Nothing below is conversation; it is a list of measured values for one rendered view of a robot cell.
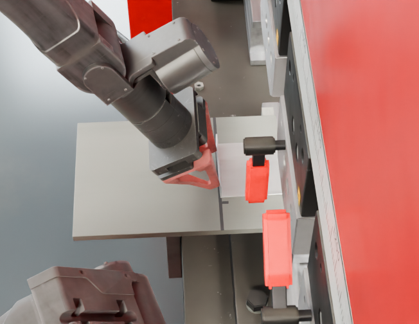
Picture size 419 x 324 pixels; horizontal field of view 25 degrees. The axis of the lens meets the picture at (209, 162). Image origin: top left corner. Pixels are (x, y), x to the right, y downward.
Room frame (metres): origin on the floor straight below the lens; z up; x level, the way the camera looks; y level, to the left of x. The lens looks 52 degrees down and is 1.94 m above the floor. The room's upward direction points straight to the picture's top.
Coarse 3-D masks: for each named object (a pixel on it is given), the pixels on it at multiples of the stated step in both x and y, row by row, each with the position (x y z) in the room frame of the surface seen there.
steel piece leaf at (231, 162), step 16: (224, 144) 0.76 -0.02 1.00; (240, 144) 0.76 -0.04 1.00; (224, 160) 0.74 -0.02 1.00; (240, 160) 0.74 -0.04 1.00; (272, 160) 0.74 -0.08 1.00; (224, 176) 0.71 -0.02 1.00; (240, 176) 0.71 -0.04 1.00; (272, 176) 0.71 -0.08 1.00; (224, 192) 0.68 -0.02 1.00; (240, 192) 0.68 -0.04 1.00; (272, 192) 0.68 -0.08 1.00
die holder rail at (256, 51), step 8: (248, 0) 1.10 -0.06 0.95; (256, 0) 1.07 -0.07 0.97; (248, 8) 1.09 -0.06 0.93; (256, 8) 1.05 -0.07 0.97; (248, 16) 1.08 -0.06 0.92; (256, 16) 1.03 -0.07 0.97; (248, 24) 1.08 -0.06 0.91; (256, 24) 1.02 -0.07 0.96; (248, 32) 1.07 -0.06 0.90; (256, 32) 1.04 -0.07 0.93; (248, 40) 1.07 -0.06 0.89; (256, 40) 1.04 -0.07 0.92; (256, 48) 1.04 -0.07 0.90; (256, 56) 1.03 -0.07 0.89; (264, 56) 1.03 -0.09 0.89; (256, 64) 1.02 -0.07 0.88; (264, 64) 1.02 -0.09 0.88
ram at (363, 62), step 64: (320, 0) 0.51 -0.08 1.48; (384, 0) 0.36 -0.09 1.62; (320, 64) 0.48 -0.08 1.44; (384, 64) 0.33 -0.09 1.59; (320, 128) 0.46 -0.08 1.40; (384, 128) 0.31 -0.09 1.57; (320, 192) 0.42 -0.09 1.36; (384, 192) 0.29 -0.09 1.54; (384, 256) 0.27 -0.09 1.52; (384, 320) 0.24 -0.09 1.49
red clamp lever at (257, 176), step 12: (252, 144) 0.56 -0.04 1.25; (264, 144) 0.56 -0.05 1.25; (276, 144) 0.56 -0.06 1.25; (252, 156) 0.57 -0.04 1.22; (264, 156) 0.56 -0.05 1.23; (252, 168) 0.56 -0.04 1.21; (264, 168) 0.56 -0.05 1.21; (252, 180) 0.56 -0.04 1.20; (264, 180) 0.56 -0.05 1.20; (252, 192) 0.56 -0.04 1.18; (264, 192) 0.56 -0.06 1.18
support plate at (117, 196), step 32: (96, 128) 0.79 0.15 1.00; (128, 128) 0.79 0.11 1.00; (224, 128) 0.79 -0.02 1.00; (256, 128) 0.79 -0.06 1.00; (96, 160) 0.74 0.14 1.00; (128, 160) 0.74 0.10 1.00; (96, 192) 0.69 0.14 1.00; (128, 192) 0.69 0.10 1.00; (160, 192) 0.69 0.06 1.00; (192, 192) 0.69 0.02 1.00; (96, 224) 0.64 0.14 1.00; (128, 224) 0.64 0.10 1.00; (160, 224) 0.64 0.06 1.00; (192, 224) 0.64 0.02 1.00; (224, 224) 0.64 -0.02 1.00; (256, 224) 0.64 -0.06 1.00
